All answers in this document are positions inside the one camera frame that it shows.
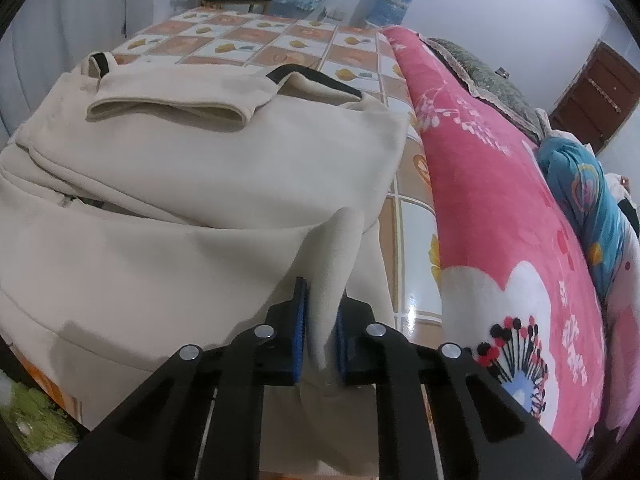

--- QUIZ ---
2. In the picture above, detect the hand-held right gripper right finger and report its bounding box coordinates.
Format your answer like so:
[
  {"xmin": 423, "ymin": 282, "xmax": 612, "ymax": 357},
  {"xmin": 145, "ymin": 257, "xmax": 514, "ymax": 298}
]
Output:
[{"xmin": 335, "ymin": 296, "xmax": 583, "ymax": 480}]

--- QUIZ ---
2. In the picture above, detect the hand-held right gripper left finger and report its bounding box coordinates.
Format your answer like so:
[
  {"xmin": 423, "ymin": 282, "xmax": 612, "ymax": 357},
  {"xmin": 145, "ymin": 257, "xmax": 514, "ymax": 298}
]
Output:
[{"xmin": 54, "ymin": 276, "xmax": 308, "ymax": 480}]

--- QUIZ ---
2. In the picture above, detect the cream zip jacket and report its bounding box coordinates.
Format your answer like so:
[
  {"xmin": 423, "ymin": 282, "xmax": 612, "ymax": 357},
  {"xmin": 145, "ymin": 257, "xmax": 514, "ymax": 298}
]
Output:
[{"xmin": 0, "ymin": 51, "xmax": 413, "ymax": 478}]

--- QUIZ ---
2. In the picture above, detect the pink floral blanket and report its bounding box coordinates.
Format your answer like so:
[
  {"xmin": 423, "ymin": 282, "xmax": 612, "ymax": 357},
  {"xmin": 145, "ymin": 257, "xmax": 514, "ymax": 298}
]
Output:
[{"xmin": 382, "ymin": 25, "xmax": 640, "ymax": 468}]

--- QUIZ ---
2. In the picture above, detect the green and white fuzzy clothing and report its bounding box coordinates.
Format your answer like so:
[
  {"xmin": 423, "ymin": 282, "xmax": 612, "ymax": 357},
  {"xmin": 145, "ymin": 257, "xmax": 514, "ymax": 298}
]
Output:
[{"xmin": 0, "ymin": 367, "xmax": 78, "ymax": 466}]

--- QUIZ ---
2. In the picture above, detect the blue floral quilt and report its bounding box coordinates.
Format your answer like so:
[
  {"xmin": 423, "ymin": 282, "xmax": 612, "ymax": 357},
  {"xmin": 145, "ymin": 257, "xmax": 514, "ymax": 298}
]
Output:
[{"xmin": 537, "ymin": 137, "xmax": 638, "ymax": 301}]

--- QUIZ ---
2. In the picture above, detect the grey-green patterned blanket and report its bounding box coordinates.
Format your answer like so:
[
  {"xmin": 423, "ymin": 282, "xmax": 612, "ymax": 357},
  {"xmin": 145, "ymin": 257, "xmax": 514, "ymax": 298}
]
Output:
[{"xmin": 422, "ymin": 37, "xmax": 548, "ymax": 143}]

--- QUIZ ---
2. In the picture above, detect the brown wooden door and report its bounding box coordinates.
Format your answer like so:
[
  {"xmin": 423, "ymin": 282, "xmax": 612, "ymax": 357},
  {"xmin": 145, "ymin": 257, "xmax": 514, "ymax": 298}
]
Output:
[{"xmin": 547, "ymin": 40, "xmax": 640, "ymax": 156}]

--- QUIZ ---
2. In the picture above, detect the white curtain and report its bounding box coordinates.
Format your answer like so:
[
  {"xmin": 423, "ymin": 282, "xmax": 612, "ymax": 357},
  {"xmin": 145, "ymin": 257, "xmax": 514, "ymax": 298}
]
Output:
[{"xmin": 0, "ymin": 10, "xmax": 131, "ymax": 146}]

